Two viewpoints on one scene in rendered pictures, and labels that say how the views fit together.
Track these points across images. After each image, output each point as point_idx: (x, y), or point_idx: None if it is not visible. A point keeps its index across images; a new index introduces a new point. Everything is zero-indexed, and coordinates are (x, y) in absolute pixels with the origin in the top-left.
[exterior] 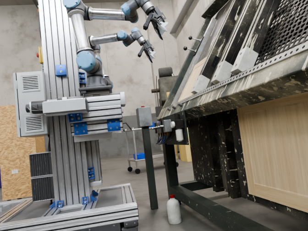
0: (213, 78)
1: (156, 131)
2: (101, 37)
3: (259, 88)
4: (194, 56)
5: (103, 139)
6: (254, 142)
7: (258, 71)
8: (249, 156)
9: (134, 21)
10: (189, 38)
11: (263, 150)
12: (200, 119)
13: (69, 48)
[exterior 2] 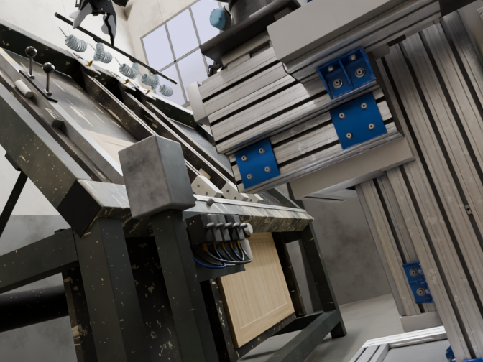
0: (244, 195)
1: (210, 236)
2: None
3: (284, 220)
4: (48, 100)
5: (341, 193)
6: (231, 279)
7: (277, 210)
8: (231, 296)
9: (223, 27)
10: (36, 52)
11: (239, 285)
12: (129, 249)
13: None
